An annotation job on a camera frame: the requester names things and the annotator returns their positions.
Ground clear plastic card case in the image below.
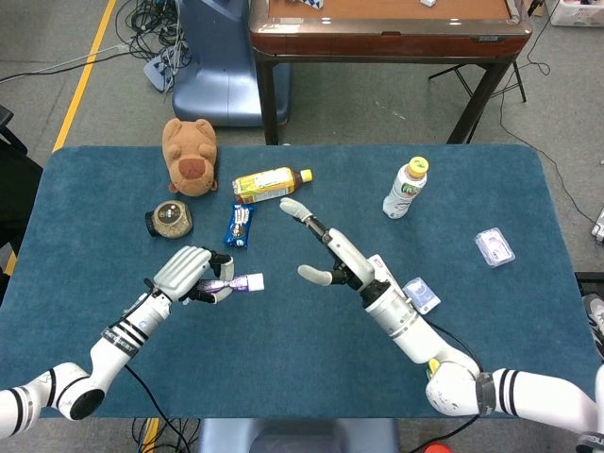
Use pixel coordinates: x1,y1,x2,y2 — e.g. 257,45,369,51
474,227,516,269

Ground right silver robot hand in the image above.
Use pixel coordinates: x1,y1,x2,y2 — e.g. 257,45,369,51
279,196,378,292

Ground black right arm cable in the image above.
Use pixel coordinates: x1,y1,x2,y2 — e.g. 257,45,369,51
427,320,485,374

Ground blue power strip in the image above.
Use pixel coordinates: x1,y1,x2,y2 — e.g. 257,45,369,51
143,44,190,93

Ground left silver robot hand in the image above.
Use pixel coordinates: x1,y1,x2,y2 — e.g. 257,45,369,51
151,244,236,306

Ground small purple white packet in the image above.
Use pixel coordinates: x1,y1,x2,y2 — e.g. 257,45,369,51
403,277,442,316

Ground blue cookie snack packet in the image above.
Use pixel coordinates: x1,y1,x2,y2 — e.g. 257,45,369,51
222,201,259,248

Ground grey blue robot torso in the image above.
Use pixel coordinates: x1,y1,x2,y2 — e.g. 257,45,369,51
196,417,400,453

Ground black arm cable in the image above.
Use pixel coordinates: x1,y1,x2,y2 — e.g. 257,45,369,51
427,320,485,374
123,363,193,453

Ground blue cloth-covered table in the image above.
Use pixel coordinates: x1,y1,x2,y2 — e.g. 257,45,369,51
0,143,598,421

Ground glass seed jar black lid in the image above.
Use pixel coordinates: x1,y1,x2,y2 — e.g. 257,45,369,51
144,199,194,240

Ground white floral toothpaste tube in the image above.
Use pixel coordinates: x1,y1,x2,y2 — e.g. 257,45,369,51
367,254,396,284

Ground grey sneaker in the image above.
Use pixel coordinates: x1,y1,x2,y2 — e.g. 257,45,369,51
582,293,604,364

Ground brown mahjong table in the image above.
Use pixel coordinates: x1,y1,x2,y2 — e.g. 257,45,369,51
248,0,534,145

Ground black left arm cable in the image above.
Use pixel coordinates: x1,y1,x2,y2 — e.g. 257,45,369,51
123,363,193,453

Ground brown plush capybara toy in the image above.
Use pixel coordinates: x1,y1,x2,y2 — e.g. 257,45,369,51
161,117,220,197

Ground black chair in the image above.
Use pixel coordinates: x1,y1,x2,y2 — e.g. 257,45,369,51
0,106,43,303

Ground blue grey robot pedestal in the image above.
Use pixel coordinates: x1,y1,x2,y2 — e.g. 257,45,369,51
172,0,293,127

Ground purple toothpaste tube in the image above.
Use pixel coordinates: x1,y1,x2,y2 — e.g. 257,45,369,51
195,272,265,296

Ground black cables under table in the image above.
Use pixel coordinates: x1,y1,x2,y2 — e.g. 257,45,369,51
131,417,202,453

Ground white drink bottle yellow cap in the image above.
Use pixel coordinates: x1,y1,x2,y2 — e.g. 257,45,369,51
381,156,430,221

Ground white storage box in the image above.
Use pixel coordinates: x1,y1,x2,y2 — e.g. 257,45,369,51
549,0,604,28

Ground yellow label tea bottle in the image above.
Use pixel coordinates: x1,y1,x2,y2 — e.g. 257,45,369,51
231,166,314,205

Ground tangled black floor cables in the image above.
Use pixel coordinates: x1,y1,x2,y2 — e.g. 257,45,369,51
115,0,193,72

